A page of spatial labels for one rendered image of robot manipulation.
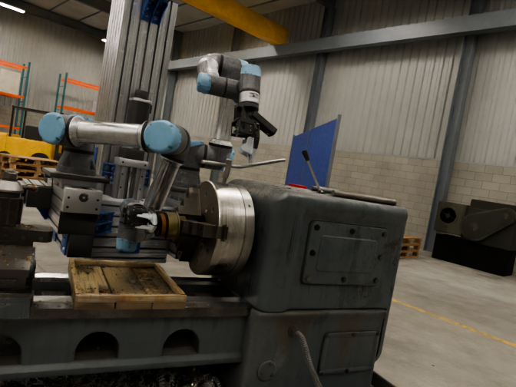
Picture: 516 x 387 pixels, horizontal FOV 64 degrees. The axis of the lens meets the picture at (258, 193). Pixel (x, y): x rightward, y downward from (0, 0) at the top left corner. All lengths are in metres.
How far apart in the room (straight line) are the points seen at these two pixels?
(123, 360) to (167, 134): 0.73
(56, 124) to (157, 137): 0.39
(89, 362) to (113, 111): 1.15
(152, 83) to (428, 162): 10.50
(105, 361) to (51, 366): 0.13
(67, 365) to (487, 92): 11.48
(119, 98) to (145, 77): 0.16
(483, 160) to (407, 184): 2.02
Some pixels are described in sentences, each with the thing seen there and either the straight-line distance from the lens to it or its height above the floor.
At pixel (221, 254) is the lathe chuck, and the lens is 1.28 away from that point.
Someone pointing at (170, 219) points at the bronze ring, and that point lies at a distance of 1.32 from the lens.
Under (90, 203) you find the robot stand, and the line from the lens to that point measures 1.69.
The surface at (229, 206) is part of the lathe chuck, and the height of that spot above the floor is 1.17.
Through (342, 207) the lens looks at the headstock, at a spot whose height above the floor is 1.22.
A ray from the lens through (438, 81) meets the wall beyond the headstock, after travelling 12.55.
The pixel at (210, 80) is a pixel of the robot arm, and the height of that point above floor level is 1.60.
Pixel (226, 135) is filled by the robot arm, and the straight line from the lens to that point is 1.99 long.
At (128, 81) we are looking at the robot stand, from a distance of 2.05.
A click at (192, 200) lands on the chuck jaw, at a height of 1.16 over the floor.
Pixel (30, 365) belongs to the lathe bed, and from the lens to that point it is 1.27.
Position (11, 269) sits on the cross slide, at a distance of 1.14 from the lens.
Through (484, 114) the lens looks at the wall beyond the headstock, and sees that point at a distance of 11.88.
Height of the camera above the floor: 1.29
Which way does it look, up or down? 3 degrees down
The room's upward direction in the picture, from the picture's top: 10 degrees clockwise
